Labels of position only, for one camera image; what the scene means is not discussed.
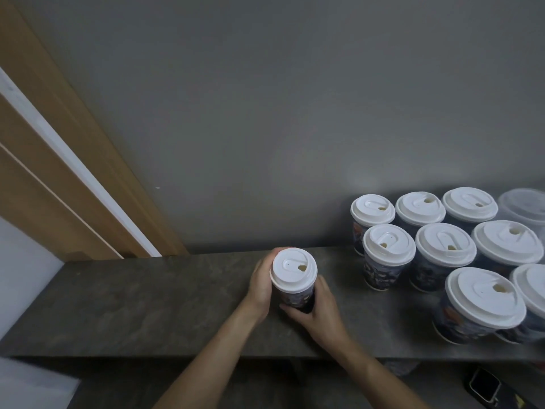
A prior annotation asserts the person's right hand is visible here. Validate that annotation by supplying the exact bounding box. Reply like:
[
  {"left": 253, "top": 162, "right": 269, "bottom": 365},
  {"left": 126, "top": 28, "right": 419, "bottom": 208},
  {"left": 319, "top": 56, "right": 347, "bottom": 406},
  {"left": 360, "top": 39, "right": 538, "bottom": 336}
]
[{"left": 279, "top": 275, "right": 354, "bottom": 350}]

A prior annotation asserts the person's left hand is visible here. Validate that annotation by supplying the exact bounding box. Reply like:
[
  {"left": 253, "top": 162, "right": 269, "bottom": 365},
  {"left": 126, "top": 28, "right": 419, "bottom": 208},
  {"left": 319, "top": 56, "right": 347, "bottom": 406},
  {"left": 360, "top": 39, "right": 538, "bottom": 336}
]
[{"left": 244, "top": 247, "right": 291, "bottom": 325}]

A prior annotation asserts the printed paper cup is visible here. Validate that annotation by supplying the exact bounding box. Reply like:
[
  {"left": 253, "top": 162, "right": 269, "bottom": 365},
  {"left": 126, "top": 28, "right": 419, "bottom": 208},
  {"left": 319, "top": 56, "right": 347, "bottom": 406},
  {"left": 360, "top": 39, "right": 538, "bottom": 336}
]
[{"left": 269, "top": 247, "right": 318, "bottom": 315}]

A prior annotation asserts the person's right forearm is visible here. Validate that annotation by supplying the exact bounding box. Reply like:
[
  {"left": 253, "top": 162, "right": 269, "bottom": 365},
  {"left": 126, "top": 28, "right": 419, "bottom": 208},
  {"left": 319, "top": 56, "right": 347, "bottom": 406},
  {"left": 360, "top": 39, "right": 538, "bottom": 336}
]
[{"left": 317, "top": 332, "right": 431, "bottom": 409}]

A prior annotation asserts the person's left forearm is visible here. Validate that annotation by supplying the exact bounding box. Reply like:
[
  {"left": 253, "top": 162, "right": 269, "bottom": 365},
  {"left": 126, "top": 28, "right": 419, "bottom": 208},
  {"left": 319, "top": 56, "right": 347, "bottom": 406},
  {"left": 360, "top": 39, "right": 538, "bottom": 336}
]
[{"left": 152, "top": 301, "right": 267, "bottom": 409}]

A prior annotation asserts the group of lidded printed cups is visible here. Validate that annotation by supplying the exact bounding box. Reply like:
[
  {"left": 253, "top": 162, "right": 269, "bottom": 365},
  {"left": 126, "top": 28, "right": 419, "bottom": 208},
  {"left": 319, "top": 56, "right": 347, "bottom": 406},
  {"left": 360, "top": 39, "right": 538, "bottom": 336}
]
[{"left": 350, "top": 186, "right": 545, "bottom": 345}]

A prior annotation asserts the black smartwatch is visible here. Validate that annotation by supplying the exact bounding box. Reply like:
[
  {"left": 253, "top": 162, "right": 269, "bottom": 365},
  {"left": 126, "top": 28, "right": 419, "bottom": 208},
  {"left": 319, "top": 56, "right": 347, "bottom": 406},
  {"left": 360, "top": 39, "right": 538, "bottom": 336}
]
[{"left": 464, "top": 367, "right": 529, "bottom": 409}]

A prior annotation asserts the cup with translucent lid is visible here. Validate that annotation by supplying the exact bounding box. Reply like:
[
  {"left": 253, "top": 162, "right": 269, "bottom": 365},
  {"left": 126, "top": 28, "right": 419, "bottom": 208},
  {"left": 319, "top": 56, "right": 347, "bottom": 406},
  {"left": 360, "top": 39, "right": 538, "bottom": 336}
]
[{"left": 496, "top": 188, "right": 545, "bottom": 264}]

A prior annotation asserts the white board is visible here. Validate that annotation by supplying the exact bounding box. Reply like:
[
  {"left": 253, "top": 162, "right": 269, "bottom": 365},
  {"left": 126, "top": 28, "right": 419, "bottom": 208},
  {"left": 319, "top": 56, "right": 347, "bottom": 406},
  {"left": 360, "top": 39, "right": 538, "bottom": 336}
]
[{"left": 0, "top": 357, "right": 81, "bottom": 409}]

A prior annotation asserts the wooden door frame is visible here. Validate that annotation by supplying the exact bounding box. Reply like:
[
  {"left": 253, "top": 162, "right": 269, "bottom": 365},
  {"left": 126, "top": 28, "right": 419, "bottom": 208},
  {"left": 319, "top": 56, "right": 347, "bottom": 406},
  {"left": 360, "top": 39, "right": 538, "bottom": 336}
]
[{"left": 0, "top": 0, "right": 190, "bottom": 261}]

